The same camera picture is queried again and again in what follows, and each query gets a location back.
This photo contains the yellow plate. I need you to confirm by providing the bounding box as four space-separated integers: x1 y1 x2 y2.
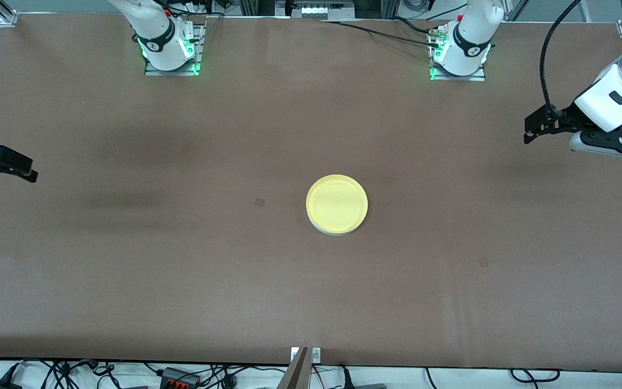
306 174 369 234

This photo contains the pale green plate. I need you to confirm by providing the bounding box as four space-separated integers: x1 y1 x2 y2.
310 216 367 237

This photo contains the white terminal block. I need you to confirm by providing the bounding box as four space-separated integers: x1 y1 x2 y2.
300 5 344 20

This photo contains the black orange power strip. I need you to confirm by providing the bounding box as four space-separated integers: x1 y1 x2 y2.
161 367 201 388

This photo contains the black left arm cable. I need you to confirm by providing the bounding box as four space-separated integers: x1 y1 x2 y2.
540 0 583 115

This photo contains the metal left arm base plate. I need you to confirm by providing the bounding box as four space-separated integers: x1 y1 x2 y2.
429 27 487 82

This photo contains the short black table cable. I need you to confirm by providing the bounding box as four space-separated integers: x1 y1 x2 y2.
391 16 437 35

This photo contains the long black table cable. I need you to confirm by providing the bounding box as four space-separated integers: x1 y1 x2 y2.
324 21 441 48

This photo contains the tangled black floor cable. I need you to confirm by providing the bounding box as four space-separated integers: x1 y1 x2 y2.
19 359 128 389

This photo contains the looped black floor cable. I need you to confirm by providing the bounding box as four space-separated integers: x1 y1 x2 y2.
510 368 561 384

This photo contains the brown wooden post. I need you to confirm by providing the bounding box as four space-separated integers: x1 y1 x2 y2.
278 347 312 389

